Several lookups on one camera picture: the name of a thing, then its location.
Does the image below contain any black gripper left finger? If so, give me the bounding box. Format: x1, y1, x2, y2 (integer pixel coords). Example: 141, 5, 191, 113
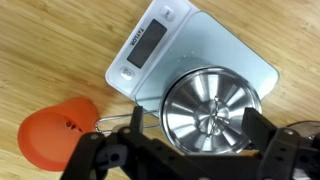
61, 105, 162, 180

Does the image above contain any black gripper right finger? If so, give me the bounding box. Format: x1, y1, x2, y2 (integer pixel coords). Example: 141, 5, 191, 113
241, 106, 320, 180

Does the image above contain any steel pan lid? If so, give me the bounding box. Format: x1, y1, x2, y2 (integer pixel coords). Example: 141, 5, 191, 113
162, 66, 264, 155

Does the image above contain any orange plastic cup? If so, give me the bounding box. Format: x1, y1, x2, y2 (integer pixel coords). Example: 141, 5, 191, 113
16, 96, 101, 173

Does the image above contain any light blue kitchen scale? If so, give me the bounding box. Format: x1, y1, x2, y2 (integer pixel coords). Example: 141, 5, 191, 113
104, 0, 281, 113

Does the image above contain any steel pan with wire handle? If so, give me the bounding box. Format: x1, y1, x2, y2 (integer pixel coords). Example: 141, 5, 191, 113
94, 59, 265, 157

